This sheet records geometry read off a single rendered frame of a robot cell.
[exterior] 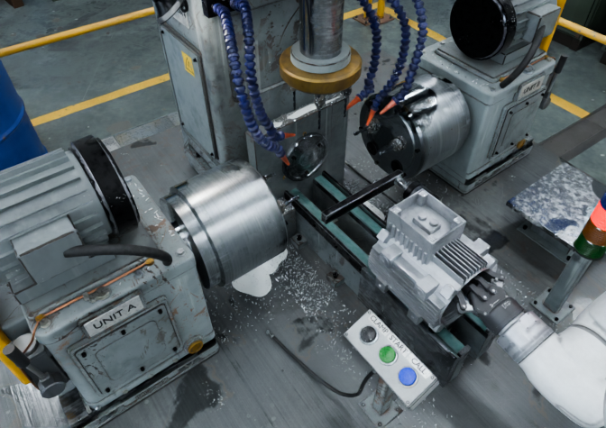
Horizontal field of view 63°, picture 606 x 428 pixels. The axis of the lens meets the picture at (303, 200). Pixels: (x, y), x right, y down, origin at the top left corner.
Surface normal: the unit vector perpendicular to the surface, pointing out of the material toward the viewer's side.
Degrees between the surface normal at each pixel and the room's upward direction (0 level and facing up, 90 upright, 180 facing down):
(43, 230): 0
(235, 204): 32
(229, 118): 90
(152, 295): 90
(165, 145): 0
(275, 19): 90
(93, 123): 0
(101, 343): 90
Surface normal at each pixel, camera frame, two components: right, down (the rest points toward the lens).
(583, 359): -0.04, -0.58
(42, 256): 0.60, 0.57
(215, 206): 0.24, -0.40
